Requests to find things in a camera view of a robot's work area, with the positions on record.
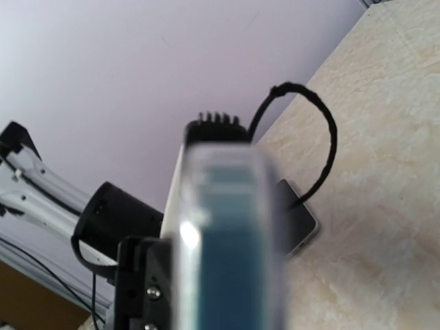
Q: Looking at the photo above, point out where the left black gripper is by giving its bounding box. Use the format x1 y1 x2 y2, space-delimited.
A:
113 236 173 330

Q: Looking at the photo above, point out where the black phone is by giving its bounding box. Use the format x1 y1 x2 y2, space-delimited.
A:
276 179 320 259
195 165 269 329

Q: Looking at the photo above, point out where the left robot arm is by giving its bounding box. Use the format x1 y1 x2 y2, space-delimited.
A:
1 82 338 329

